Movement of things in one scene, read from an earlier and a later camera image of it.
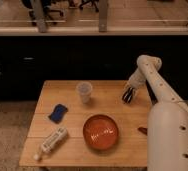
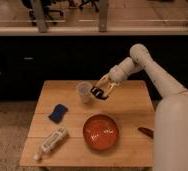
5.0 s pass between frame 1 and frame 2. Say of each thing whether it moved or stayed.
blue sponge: stayed
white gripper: moved
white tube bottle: stayed
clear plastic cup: stayed
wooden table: stayed
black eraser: moved
